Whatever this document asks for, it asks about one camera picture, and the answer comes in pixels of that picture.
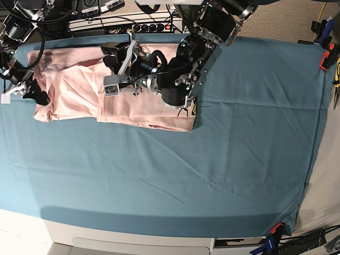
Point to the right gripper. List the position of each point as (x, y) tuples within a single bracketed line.
[(27, 88)]

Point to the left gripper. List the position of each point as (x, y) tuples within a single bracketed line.
[(136, 68)]

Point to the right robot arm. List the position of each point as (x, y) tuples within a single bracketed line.
[(17, 27)]

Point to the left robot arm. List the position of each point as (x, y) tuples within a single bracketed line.
[(179, 80)]

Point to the white power strip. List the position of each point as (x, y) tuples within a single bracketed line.
[(167, 25)]

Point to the teal table cloth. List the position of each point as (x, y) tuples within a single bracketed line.
[(247, 165)]

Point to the orange black clamp right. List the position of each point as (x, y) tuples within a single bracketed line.
[(329, 58)]

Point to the orange blue clamp bottom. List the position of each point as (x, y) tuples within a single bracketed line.
[(271, 241)]

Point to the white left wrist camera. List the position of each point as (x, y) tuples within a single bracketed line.
[(111, 85)]

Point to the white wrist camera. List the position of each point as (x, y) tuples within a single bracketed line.
[(111, 85), (5, 98)]

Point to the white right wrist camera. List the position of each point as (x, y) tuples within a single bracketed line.
[(5, 98)]

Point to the yellow handled pliers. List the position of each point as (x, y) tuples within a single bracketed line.
[(336, 84)]

